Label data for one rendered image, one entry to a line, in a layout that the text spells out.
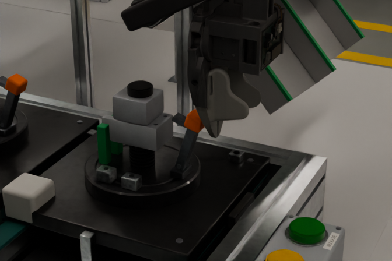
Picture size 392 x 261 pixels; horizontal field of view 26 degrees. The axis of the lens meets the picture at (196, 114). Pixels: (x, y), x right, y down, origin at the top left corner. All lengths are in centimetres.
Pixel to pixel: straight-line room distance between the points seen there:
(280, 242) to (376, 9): 390
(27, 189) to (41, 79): 64
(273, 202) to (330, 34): 44
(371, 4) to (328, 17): 348
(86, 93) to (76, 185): 28
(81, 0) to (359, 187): 48
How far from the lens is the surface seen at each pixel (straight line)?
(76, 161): 109
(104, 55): 171
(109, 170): 99
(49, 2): 205
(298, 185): 105
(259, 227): 97
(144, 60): 168
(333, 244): 95
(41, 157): 110
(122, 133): 100
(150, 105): 97
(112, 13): 196
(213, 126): 94
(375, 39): 434
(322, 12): 139
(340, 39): 139
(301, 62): 126
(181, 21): 116
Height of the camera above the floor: 149
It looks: 26 degrees down
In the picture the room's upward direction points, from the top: straight up
